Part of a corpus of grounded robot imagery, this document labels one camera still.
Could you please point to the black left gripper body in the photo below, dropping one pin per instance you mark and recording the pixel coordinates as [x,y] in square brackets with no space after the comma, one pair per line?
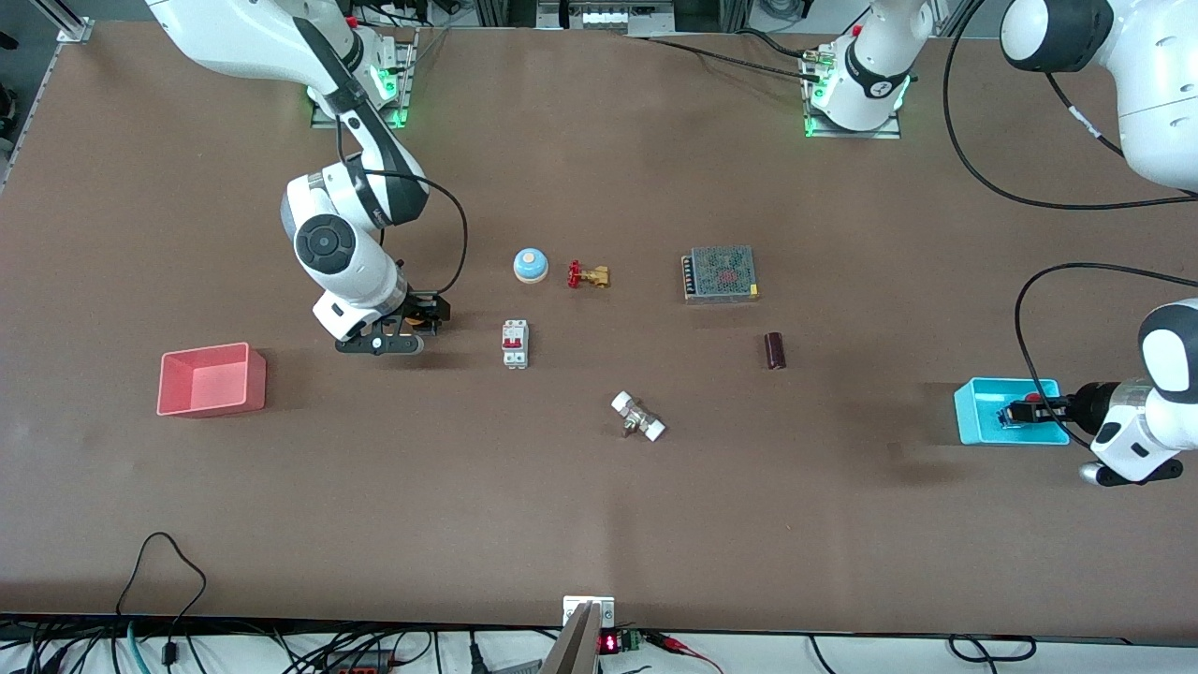
[1083,406]

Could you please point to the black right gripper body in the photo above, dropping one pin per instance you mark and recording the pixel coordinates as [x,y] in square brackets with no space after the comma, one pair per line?
[420,310]

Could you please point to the yellow push button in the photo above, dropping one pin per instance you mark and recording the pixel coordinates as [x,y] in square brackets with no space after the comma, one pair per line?
[418,325]

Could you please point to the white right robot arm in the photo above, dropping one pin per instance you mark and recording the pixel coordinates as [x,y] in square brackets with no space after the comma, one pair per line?
[328,243]

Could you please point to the cyan plastic box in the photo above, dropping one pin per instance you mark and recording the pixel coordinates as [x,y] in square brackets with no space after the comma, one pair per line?
[978,421]

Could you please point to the white red circuit breaker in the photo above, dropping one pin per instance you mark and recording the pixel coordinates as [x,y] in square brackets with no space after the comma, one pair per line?
[515,344]

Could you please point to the blue round buzzer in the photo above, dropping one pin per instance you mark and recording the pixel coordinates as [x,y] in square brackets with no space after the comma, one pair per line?
[530,266]

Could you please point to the pink plastic box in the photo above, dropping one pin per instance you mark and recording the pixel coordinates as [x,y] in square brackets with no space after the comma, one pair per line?
[211,402]

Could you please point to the metal fitting with white caps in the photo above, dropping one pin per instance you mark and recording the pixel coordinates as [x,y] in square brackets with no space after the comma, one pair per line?
[638,417]

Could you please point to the dark brown cylindrical capacitor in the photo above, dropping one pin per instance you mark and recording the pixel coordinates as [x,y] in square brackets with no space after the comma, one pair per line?
[775,351]

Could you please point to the metal mesh power supply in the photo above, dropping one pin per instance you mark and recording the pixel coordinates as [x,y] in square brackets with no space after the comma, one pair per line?
[721,273]

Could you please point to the silver metal device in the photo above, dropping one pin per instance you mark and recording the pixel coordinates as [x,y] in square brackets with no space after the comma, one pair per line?
[608,14]

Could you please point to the red digit display module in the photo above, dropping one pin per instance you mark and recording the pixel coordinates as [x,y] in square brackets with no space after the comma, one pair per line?
[613,643]

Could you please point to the silver aluminium profile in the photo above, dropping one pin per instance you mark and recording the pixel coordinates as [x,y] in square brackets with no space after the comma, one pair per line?
[70,26]

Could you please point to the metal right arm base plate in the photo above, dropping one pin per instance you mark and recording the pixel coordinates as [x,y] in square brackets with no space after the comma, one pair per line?
[409,84]

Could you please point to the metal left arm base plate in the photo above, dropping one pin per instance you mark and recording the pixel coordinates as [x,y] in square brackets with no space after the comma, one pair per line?
[880,134]

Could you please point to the silver camera bracket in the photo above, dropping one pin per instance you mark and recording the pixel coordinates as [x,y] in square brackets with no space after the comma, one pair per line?
[606,610]

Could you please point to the grey camera pole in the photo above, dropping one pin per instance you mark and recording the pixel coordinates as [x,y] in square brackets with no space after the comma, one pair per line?
[576,646]

